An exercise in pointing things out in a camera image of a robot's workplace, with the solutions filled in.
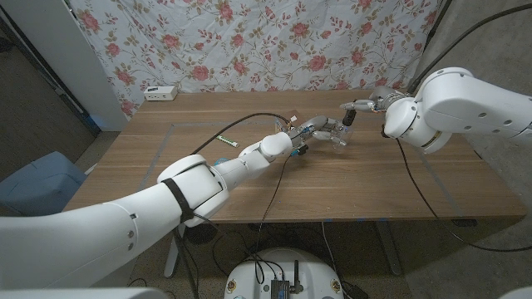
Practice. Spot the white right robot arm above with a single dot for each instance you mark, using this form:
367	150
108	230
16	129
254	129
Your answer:
457	104

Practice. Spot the white table leg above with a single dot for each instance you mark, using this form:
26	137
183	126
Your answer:
172	257

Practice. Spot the colourful coin box package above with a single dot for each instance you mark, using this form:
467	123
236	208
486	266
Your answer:
291	115

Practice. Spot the white wall panel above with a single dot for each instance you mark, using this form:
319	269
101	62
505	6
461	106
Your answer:
62	50

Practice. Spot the black backdrop pole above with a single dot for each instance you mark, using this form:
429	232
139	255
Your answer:
438	18

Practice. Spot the green and white marker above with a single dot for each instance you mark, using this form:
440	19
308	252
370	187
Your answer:
227	141

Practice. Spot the white power strip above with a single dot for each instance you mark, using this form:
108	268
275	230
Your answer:
160	93

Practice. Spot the black power adapter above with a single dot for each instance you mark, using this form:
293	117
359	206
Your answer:
353	290

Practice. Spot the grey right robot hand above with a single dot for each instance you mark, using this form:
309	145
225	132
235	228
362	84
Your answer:
382	99

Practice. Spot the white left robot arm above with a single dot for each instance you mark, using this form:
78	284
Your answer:
104	232

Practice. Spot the floral backdrop cloth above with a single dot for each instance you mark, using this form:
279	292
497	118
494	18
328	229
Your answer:
257	45

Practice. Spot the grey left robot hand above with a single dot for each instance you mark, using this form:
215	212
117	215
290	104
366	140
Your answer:
320	126

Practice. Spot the black trigger pump top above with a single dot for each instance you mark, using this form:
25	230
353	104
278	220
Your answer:
349	118

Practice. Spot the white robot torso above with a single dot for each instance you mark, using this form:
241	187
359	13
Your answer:
257	274

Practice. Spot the grey table leg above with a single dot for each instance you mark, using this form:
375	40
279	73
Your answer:
388	249

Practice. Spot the clear plastic spray bottle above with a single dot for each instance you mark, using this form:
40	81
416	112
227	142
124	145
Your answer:
343	139

